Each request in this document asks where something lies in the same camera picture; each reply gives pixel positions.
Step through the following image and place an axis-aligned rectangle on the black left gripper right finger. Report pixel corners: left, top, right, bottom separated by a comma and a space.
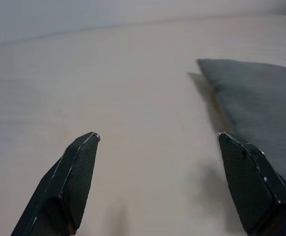
217, 131, 286, 236

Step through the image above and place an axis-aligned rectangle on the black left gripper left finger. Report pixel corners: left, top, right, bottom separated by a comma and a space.
9, 131, 102, 236

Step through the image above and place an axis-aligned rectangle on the grey fabric pillow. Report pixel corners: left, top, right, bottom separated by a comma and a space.
197, 58, 286, 195

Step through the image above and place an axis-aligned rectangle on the white bed mattress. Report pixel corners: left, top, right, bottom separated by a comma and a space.
0, 13, 286, 236

